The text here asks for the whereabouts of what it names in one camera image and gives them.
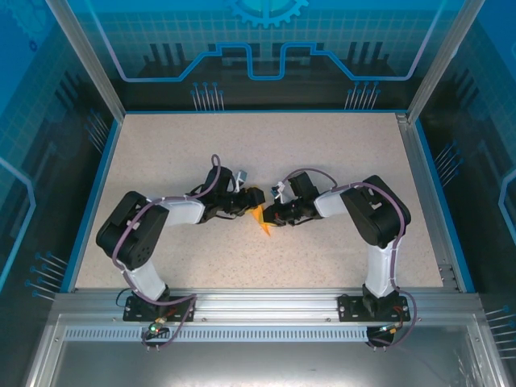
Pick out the orange paper sheet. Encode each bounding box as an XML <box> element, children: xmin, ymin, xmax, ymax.
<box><xmin>248</xmin><ymin>185</ymin><xmax>275</xmax><ymax>237</ymax></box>

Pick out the sheet metal tray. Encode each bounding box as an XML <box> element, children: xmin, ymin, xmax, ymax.
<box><xmin>23</xmin><ymin>314</ymin><xmax>505</xmax><ymax>387</ymax></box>

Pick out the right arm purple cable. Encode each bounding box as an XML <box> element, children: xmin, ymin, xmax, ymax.
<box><xmin>280</xmin><ymin>169</ymin><xmax>418</xmax><ymax>350</ymax></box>

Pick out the aluminium mounting rail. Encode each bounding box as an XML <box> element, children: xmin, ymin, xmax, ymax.
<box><xmin>54</xmin><ymin>288</ymin><xmax>481</xmax><ymax>324</ymax></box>

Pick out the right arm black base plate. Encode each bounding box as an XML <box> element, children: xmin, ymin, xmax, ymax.
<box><xmin>337</xmin><ymin>293</ymin><xmax>408</xmax><ymax>323</ymax></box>

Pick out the slotted aluminium cable strip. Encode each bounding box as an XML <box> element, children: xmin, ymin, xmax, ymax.
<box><xmin>64</xmin><ymin>327</ymin><xmax>370</xmax><ymax>343</ymax></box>

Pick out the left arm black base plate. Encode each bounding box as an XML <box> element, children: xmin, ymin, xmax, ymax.
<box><xmin>123</xmin><ymin>295</ymin><xmax>198</xmax><ymax>323</ymax></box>

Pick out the aluminium side rail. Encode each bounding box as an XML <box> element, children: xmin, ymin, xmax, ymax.
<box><xmin>394</xmin><ymin>112</ymin><xmax>464</xmax><ymax>293</ymax></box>

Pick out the cable connector with green light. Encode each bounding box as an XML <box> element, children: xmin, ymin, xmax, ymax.
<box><xmin>148</xmin><ymin>316</ymin><xmax>169</xmax><ymax>336</ymax></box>

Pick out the cable connector with orange light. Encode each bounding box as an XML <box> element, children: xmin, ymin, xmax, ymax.
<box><xmin>377</xmin><ymin>321</ymin><xmax>405</xmax><ymax>336</ymax></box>

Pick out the blue printed enclosure panel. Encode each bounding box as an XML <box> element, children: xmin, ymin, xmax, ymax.
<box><xmin>418</xmin><ymin>0</ymin><xmax>516</xmax><ymax>364</ymax></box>
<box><xmin>0</xmin><ymin>0</ymin><xmax>118</xmax><ymax>387</ymax></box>
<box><xmin>66</xmin><ymin>0</ymin><xmax>464</xmax><ymax>112</ymax></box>

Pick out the aluminium frame post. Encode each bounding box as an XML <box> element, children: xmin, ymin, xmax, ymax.
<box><xmin>44</xmin><ymin>0</ymin><xmax>127</xmax><ymax>123</ymax></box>
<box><xmin>406</xmin><ymin>0</ymin><xmax>488</xmax><ymax>124</ymax></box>

